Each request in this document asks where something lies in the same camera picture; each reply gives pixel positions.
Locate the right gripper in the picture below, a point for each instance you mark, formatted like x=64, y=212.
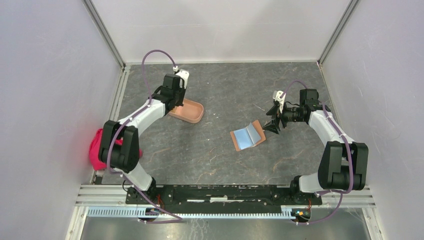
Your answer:
x=273, y=126

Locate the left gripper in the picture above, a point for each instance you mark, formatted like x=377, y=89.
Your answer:
x=180, y=102

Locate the pink oval tray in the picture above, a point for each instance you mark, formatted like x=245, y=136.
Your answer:
x=191, y=111

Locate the blue credit card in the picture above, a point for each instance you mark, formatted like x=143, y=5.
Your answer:
x=247, y=137

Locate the tan leather card holder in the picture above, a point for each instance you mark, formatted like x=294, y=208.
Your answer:
x=258, y=127

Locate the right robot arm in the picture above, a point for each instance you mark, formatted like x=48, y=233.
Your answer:
x=343, y=165

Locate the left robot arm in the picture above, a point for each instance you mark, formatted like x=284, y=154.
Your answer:
x=119, y=145

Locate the red crumpled cloth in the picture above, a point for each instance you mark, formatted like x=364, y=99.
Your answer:
x=93, y=152

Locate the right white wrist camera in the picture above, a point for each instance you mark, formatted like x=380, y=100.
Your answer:
x=279, y=100

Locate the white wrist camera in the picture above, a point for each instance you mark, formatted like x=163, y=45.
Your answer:
x=184, y=76
x=279, y=100

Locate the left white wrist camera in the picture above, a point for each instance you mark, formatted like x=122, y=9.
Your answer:
x=184, y=76

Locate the white toothed cable duct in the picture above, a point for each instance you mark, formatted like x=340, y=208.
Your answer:
x=145, y=213

